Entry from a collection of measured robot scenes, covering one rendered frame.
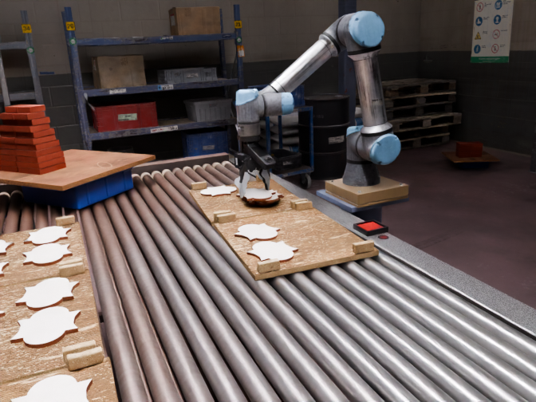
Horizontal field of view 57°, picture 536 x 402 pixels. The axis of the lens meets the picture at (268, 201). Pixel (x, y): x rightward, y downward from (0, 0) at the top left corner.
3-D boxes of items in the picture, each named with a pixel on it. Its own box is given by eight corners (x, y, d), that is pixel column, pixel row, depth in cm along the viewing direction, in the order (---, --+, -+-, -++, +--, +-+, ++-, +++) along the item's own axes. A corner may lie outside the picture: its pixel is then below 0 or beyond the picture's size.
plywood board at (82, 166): (72, 152, 234) (71, 149, 234) (155, 159, 212) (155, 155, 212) (-29, 179, 192) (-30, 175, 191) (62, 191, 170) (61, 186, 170)
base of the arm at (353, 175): (363, 175, 211) (363, 152, 208) (388, 182, 198) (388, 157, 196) (334, 181, 204) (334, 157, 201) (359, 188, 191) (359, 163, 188)
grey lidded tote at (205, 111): (221, 115, 621) (220, 96, 614) (234, 118, 591) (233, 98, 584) (184, 120, 598) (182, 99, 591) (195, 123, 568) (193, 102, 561)
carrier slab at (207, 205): (272, 182, 206) (272, 178, 206) (311, 210, 169) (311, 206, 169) (188, 193, 196) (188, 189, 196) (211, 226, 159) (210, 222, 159)
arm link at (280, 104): (283, 90, 175) (254, 92, 172) (294, 92, 165) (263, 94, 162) (284, 112, 177) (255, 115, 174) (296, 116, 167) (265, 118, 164)
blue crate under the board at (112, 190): (82, 182, 221) (78, 159, 218) (135, 187, 207) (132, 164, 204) (21, 202, 195) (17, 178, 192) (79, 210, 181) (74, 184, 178)
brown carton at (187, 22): (211, 37, 590) (209, 8, 581) (222, 35, 557) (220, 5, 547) (170, 38, 571) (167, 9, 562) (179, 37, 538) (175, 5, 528)
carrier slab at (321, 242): (313, 210, 169) (313, 206, 168) (379, 255, 132) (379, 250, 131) (214, 227, 158) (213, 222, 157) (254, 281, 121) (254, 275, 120)
